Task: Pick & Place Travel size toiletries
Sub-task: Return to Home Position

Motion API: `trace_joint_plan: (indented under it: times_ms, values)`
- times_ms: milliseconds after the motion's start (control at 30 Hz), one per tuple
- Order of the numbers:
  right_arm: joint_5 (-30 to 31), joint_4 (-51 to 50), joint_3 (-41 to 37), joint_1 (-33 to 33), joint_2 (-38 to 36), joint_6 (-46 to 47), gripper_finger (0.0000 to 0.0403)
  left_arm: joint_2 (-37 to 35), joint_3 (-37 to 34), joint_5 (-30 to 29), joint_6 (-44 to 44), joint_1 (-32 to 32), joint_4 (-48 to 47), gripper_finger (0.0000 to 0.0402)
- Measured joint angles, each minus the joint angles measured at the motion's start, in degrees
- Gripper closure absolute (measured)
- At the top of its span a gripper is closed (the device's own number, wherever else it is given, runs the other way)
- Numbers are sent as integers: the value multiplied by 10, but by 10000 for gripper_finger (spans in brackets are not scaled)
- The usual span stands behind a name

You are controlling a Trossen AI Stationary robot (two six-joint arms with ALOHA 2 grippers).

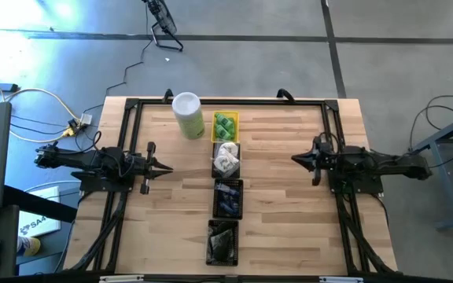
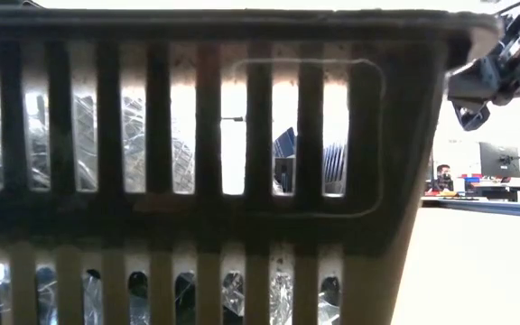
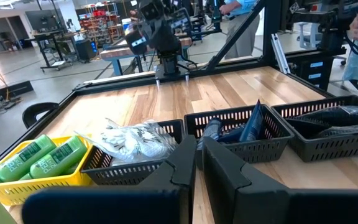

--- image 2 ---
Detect black aluminium table frame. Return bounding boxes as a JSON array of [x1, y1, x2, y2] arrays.
[[421, 197, 520, 220]]

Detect black office desk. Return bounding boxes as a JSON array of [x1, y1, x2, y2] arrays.
[[467, 182, 520, 202]]

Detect person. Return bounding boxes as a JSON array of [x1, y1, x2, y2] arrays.
[[426, 163, 455, 193]]

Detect black slotted plastic basket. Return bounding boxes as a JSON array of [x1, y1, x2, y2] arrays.
[[0, 6, 503, 325]]

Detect black computer monitor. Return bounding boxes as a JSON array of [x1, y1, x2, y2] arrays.
[[478, 142, 520, 179]]

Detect red storage bins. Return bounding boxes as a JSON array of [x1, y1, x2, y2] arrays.
[[460, 173, 512, 182]]

